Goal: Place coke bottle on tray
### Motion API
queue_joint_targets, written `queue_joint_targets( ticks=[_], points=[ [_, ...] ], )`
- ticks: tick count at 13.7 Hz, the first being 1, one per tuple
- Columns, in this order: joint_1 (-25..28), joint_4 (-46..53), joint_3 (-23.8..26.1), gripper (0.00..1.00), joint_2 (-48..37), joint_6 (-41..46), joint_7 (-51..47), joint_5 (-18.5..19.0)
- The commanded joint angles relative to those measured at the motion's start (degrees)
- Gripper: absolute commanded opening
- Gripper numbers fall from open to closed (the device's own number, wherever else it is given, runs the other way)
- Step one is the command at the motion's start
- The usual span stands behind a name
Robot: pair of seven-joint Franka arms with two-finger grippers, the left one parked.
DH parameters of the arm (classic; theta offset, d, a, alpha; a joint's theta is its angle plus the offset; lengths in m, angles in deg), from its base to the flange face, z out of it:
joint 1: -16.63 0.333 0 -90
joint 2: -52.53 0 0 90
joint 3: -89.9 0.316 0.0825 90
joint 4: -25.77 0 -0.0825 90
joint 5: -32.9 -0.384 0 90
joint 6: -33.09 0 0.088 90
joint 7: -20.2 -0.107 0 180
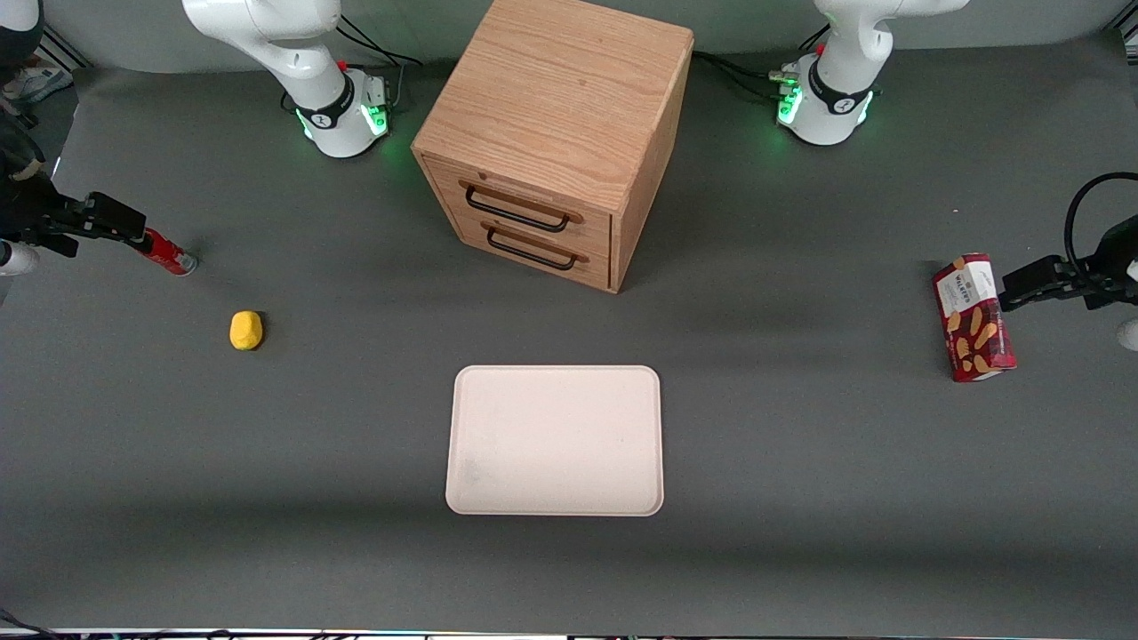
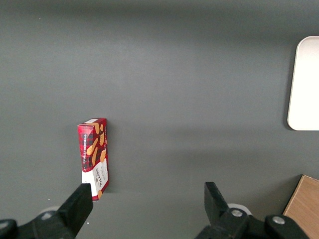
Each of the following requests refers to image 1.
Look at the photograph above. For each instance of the wooden drawer cabinet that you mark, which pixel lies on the wooden drawer cabinet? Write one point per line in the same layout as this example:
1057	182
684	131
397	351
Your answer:
551	98

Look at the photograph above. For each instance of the red coke bottle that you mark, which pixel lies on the red coke bottle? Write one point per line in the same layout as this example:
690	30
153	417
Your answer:
169	253

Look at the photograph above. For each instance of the white grey sneaker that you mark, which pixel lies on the white grey sneaker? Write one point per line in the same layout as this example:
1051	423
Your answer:
40	82

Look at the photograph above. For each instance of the beige plastic tray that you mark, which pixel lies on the beige plastic tray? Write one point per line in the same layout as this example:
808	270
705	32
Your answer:
551	440

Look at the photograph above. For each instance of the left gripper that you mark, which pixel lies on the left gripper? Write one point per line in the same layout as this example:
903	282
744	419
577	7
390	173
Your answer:
1113	253

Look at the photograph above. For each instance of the red shortbread cookie box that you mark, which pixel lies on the red shortbread cookie box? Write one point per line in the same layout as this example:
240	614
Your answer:
973	329

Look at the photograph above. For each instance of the wooden drawer front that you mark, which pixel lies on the wooden drawer front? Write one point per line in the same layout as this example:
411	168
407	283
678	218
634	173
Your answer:
596	267
596	227

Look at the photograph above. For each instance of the yellow lemon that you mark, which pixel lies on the yellow lemon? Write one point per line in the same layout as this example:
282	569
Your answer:
246	331

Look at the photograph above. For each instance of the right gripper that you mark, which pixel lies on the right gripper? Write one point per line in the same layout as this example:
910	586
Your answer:
25	212

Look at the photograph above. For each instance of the aluminium frame rail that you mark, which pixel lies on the aluminium frame rail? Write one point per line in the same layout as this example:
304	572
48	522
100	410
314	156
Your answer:
67	52
1127	34

